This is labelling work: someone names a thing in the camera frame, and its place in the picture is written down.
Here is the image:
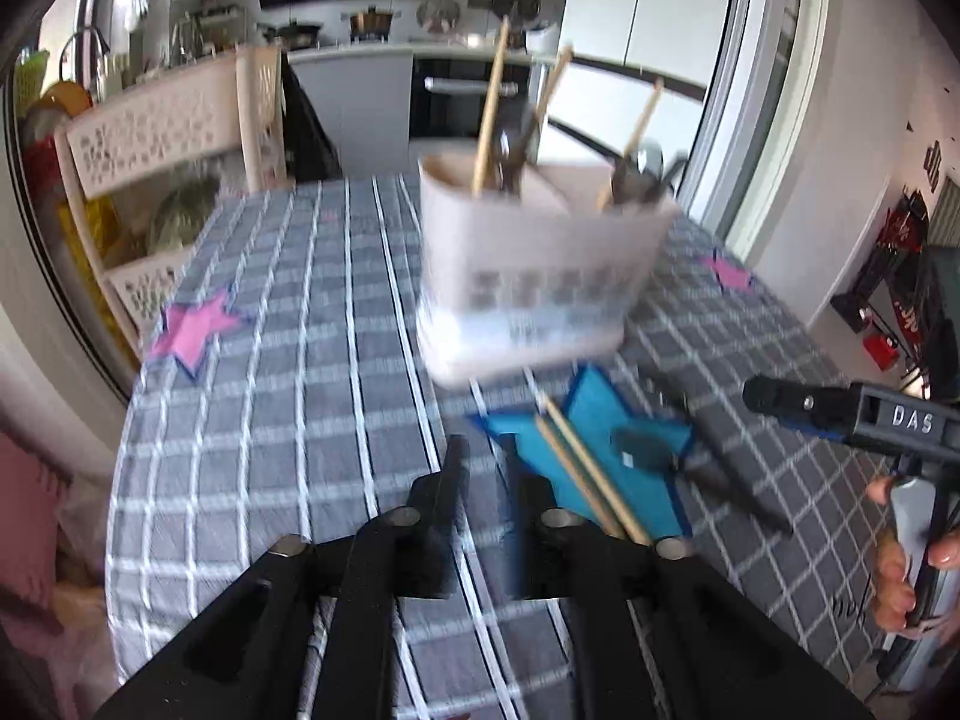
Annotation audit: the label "black wok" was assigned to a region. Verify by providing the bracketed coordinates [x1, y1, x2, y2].
[264, 18, 325, 47]

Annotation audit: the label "dark round-headed plastic utensil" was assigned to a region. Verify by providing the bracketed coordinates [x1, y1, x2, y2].
[641, 367, 751, 466]

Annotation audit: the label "grey checked star tablecloth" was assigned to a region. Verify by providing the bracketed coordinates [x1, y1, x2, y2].
[105, 169, 901, 720]

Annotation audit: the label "beige perforated storage cart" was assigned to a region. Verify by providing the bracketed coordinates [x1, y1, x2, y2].
[54, 43, 292, 362]

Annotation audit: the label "person's right hand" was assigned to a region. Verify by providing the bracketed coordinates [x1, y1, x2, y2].
[865, 474, 960, 632]

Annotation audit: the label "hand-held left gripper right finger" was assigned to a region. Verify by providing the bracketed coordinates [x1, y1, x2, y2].
[502, 456, 876, 720]

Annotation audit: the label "beige plastic utensil holder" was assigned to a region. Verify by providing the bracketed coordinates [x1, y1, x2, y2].
[415, 152, 682, 389]

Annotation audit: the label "steel cooking pot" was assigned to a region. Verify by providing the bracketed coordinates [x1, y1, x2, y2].
[346, 5, 397, 40]

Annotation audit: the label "white refrigerator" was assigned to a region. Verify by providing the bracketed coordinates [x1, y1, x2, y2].
[538, 0, 742, 102]

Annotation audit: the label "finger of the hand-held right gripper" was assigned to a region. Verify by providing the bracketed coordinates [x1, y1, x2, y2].
[741, 373, 865, 434]

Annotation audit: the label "black built-in oven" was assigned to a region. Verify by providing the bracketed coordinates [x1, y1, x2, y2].
[409, 56, 535, 145]

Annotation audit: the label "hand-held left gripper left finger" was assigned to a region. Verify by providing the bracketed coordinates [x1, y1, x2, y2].
[97, 435, 471, 720]

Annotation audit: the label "pink chair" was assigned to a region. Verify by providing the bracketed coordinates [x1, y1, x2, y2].
[0, 429, 80, 620]

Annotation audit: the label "curved kitchen faucet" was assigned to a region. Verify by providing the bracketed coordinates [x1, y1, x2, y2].
[61, 25, 115, 95]

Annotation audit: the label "red floor items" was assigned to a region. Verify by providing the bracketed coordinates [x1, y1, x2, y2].
[831, 180, 932, 370]

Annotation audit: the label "green plastic basket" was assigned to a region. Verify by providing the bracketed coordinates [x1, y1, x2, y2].
[13, 48, 52, 95]

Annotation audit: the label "round pan lid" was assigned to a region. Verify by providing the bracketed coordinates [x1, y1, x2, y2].
[415, 0, 460, 32]

